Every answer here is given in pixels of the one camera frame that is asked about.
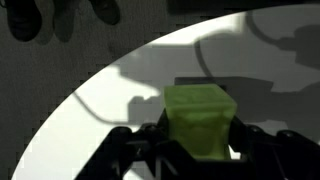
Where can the round white table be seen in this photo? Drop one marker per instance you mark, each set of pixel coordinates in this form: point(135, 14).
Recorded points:
point(268, 59)

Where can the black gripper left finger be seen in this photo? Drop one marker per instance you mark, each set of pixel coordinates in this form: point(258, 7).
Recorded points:
point(165, 158)

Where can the grey cube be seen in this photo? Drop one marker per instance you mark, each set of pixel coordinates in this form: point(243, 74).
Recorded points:
point(200, 83)

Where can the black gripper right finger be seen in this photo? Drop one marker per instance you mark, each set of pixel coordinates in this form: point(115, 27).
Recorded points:
point(287, 155)

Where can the yellow-green cube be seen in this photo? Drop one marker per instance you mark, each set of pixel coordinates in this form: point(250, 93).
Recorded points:
point(199, 118)

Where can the black shoe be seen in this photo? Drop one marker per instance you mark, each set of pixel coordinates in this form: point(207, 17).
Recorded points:
point(24, 19)
point(106, 10)

